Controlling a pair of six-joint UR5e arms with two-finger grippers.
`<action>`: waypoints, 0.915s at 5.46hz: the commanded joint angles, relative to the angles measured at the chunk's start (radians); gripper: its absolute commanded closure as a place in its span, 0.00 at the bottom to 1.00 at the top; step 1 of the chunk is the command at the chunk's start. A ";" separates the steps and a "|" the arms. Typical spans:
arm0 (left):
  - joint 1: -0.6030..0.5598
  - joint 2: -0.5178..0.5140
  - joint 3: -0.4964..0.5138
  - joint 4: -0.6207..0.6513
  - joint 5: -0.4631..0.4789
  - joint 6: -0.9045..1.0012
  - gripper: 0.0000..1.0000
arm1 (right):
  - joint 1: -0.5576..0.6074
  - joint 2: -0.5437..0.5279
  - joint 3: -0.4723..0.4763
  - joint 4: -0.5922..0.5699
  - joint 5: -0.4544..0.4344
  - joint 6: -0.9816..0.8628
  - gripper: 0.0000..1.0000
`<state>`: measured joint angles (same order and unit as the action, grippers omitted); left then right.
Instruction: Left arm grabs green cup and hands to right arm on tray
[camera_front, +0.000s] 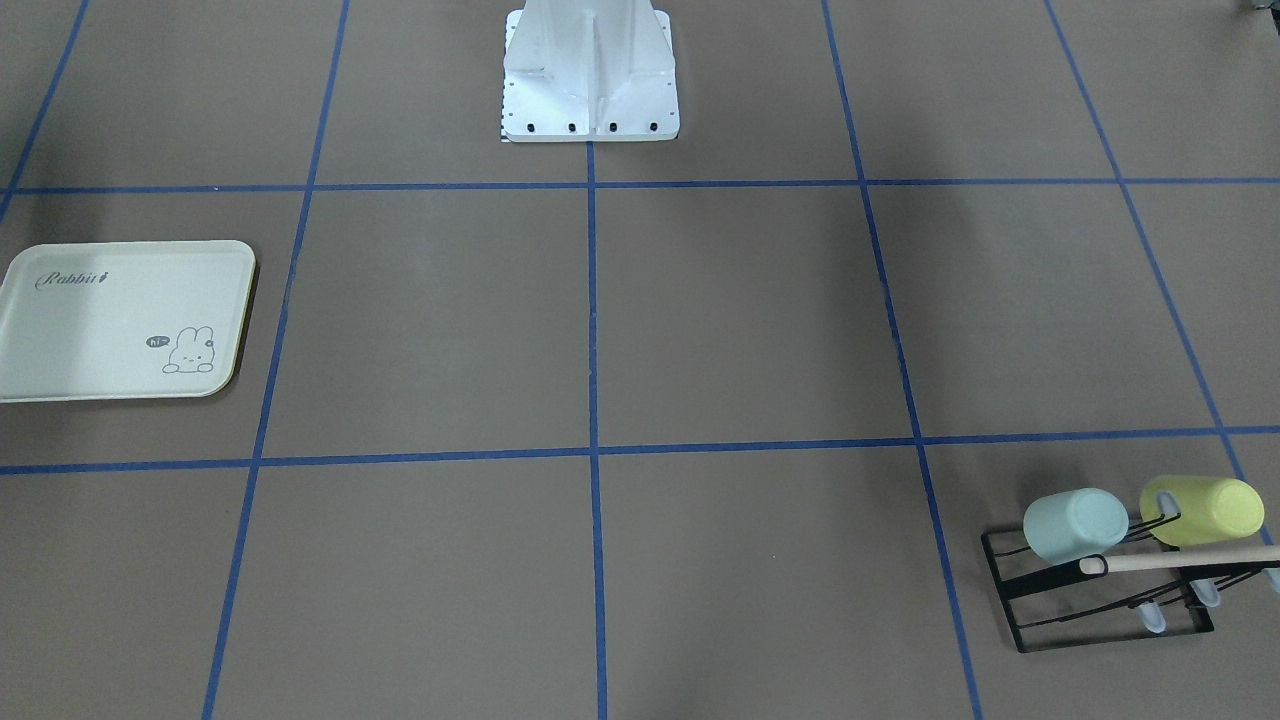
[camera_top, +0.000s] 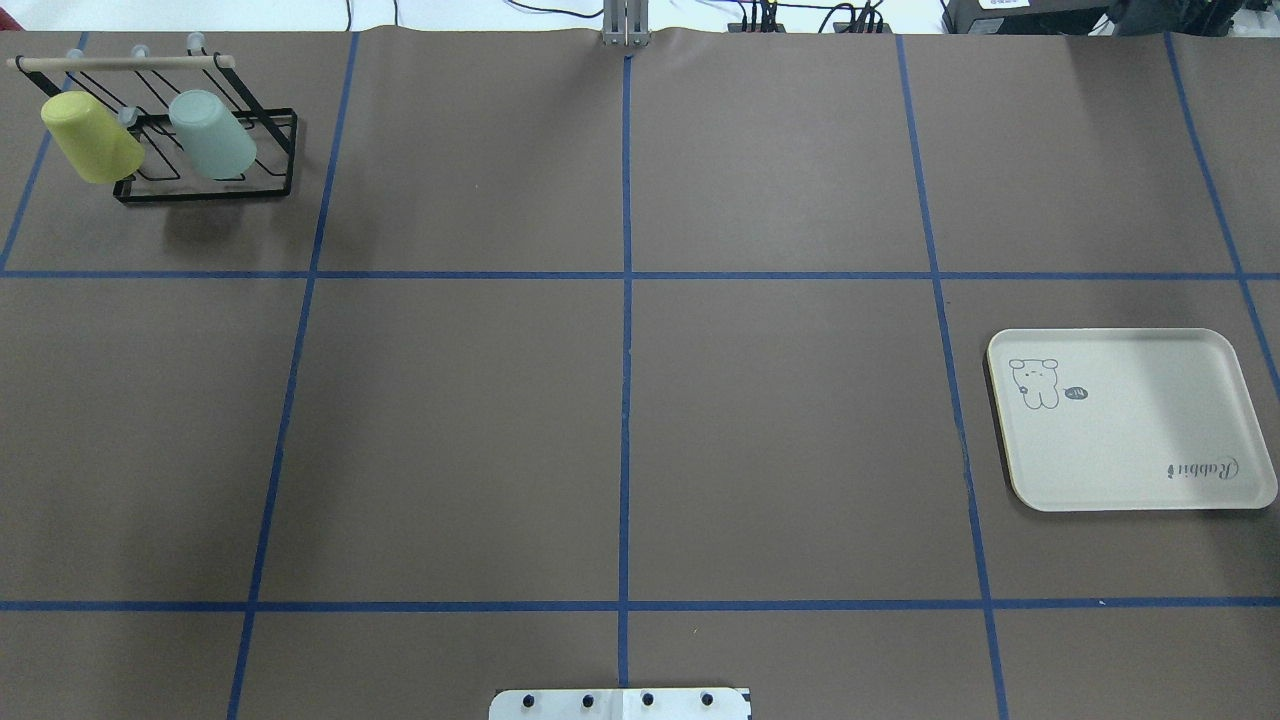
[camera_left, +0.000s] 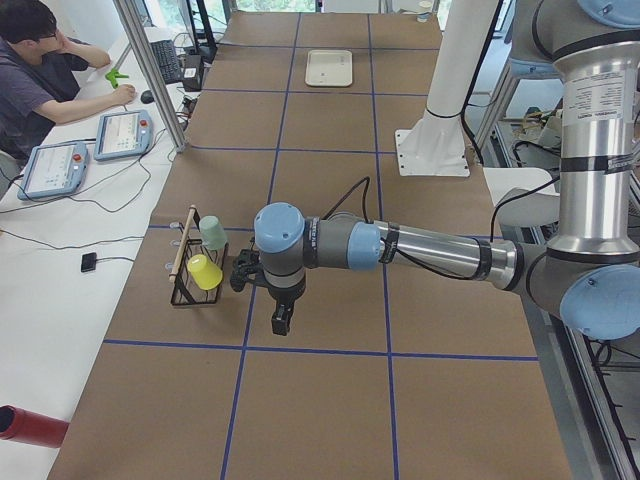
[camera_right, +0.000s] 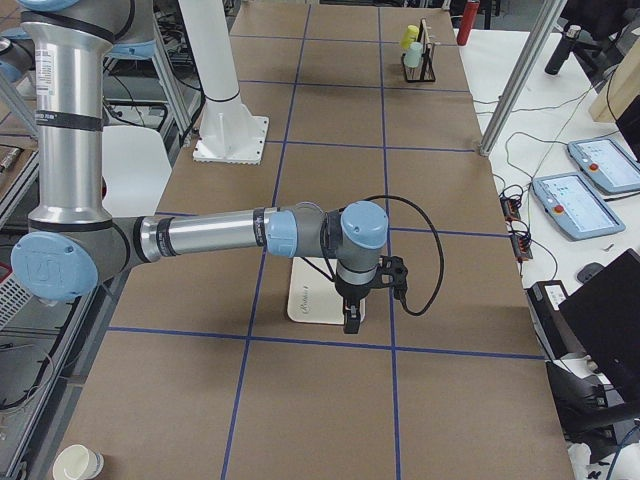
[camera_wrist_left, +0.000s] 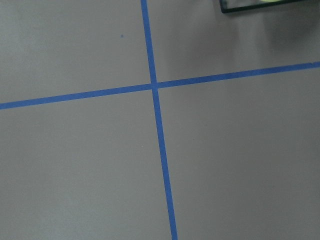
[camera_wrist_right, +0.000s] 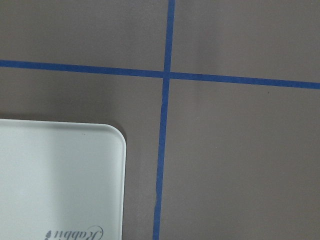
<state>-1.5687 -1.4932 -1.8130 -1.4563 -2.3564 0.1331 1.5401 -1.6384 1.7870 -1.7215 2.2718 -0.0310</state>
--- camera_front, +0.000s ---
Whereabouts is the pale green cup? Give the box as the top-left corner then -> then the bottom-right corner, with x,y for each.
1023,487 -> 1130,565

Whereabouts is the cream rabbit tray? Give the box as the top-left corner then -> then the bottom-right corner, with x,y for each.
1,240 -> 257,404

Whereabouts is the yellow cup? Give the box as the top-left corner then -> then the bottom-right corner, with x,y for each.
1139,475 -> 1265,548

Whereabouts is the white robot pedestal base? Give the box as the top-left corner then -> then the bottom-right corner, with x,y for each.
500,1 -> 681,143

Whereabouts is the black wire cup rack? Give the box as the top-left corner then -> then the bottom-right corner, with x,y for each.
980,502 -> 1277,653

